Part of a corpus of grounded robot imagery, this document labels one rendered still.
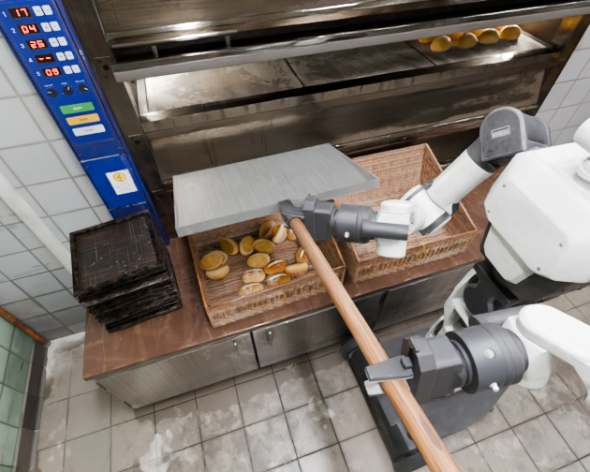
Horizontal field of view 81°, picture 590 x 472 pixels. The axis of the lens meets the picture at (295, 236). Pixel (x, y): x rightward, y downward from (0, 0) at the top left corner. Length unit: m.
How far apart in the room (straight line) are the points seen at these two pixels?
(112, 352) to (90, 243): 0.41
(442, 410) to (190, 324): 1.16
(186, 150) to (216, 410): 1.23
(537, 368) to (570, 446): 1.63
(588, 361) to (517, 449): 1.55
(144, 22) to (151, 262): 0.72
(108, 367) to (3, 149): 0.80
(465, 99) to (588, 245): 1.19
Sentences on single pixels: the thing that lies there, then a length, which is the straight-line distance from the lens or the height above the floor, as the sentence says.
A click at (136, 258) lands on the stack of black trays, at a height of 0.87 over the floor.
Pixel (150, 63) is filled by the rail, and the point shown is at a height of 1.42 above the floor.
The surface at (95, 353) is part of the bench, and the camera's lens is 1.53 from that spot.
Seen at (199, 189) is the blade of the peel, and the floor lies 1.13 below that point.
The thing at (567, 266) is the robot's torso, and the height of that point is 1.31.
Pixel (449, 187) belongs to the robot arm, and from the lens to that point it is 1.00.
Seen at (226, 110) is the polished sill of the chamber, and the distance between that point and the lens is 1.33.
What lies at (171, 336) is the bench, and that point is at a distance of 1.44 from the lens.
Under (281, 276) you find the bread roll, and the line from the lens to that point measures 1.42.
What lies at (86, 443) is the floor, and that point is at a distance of 2.09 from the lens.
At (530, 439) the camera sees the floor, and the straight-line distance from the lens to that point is 2.16.
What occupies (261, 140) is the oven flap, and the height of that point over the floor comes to 1.02.
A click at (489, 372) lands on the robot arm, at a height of 1.37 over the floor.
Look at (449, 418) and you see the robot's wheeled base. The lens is 1.83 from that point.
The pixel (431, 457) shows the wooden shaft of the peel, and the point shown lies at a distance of 0.50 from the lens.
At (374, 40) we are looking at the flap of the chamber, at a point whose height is 1.40.
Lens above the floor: 1.84
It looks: 51 degrees down
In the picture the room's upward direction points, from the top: straight up
